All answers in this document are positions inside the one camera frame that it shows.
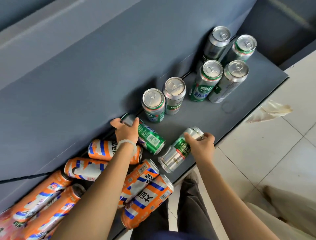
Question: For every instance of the person's right hand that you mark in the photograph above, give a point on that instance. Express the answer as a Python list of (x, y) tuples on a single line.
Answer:
[(202, 149)]

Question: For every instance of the person's left hand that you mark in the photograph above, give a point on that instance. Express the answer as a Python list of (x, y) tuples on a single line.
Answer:
[(127, 133)]

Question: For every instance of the grey metal shelf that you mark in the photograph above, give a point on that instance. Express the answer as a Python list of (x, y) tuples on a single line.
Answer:
[(209, 116)]

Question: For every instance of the group of orange cans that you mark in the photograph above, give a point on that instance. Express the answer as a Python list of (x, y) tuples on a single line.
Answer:
[(145, 195)]

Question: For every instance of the person's left forearm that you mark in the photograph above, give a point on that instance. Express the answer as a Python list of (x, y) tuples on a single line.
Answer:
[(98, 197)]

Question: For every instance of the person's right forearm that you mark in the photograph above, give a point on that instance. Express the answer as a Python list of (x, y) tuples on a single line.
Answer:
[(229, 205)]

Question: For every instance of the dark grey shelf unit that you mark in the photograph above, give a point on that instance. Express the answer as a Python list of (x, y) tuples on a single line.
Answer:
[(284, 29)]

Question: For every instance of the clear plastic bag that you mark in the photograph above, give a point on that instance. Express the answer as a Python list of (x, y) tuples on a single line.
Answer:
[(269, 111)]

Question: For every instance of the navy blue shirt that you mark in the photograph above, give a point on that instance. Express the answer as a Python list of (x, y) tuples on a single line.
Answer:
[(172, 236)]

